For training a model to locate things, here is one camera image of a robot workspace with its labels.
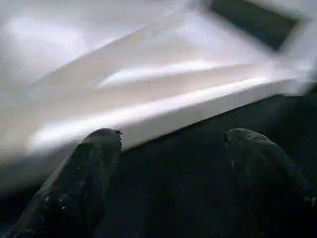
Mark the white plastic table top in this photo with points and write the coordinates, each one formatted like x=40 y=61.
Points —
x=123 y=74

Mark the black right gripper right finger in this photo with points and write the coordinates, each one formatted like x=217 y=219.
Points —
x=272 y=193

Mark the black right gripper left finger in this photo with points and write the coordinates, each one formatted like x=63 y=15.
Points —
x=74 y=193

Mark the black plastic mat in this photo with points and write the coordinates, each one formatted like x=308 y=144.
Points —
x=185 y=173

